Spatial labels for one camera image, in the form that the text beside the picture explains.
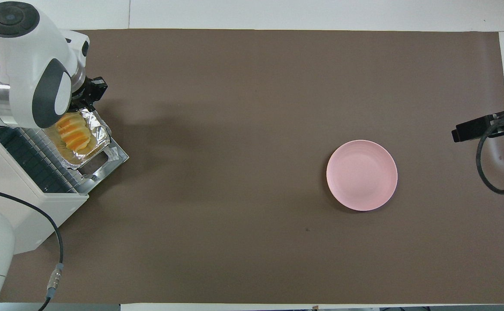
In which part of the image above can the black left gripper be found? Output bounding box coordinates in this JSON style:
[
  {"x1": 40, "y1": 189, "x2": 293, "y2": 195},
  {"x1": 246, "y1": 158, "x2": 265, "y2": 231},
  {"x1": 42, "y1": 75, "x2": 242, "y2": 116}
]
[{"x1": 71, "y1": 77, "x2": 108, "y2": 111}]

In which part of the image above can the aluminium foil tray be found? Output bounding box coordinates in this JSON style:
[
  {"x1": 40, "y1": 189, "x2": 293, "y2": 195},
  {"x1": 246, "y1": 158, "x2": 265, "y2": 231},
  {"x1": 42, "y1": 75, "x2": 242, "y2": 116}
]
[{"x1": 45, "y1": 108, "x2": 112, "y2": 170}]

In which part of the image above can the sliced yellow bread loaf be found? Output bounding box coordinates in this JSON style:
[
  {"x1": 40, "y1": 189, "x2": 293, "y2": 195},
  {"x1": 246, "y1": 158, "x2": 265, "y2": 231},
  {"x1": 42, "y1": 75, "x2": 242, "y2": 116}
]
[{"x1": 57, "y1": 113, "x2": 92, "y2": 152}]

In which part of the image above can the glass oven door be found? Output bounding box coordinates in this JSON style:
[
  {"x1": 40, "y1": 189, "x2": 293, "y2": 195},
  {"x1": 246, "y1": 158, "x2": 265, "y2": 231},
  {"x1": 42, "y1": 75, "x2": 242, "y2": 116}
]
[{"x1": 73, "y1": 130, "x2": 130, "y2": 195}]

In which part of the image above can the cream toaster oven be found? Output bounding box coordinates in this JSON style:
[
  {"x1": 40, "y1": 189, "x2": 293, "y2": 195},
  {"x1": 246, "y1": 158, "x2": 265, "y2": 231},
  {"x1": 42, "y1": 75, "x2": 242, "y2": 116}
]
[{"x1": 0, "y1": 123, "x2": 130, "y2": 255}]

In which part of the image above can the pink round plate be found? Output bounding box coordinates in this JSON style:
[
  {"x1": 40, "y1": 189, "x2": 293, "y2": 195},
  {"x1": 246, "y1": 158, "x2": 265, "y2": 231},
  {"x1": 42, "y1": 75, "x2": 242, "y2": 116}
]
[{"x1": 326, "y1": 140, "x2": 398, "y2": 212}]

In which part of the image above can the brown table mat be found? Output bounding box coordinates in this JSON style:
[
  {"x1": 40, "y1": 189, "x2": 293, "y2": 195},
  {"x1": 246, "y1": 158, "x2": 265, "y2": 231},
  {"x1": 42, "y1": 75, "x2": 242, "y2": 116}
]
[{"x1": 0, "y1": 29, "x2": 504, "y2": 304}]

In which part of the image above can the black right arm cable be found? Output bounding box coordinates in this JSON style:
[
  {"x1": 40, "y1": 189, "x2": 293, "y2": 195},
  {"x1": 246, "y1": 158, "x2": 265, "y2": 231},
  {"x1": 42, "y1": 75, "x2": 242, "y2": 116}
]
[{"x1": 476, "y1": 113, "x2": 504, "y2": 195}]

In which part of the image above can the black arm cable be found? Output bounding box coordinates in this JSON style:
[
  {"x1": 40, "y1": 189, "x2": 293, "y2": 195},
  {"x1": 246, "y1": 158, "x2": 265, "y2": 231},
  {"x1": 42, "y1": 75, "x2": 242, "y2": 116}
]
[
  {"x1": 476, "y1": 113, "x2": 504, "y2": 195},
  {"x1": 0, "y1": 186, "x2": 64, "y2": 311}
]

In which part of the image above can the metal oven wire rack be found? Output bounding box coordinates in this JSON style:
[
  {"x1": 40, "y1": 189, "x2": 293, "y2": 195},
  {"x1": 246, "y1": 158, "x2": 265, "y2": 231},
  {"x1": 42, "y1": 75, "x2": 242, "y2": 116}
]
[{"x1": 0, "y1": 127, "x2": 84, "y2": 195}]

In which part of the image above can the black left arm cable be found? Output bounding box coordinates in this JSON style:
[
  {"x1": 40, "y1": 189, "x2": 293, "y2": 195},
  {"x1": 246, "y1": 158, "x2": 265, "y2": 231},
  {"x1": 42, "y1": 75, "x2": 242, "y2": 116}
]
[{"x1": 0, "y1": 186, "x2": 64, "y2": 311}]

